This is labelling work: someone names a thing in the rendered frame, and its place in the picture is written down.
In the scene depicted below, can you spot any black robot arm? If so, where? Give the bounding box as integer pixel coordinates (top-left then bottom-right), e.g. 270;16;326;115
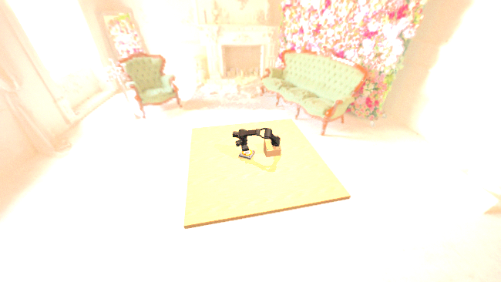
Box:
233;128;281;146

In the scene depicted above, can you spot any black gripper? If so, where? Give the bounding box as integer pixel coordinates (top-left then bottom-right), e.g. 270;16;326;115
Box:
240;139;249;151

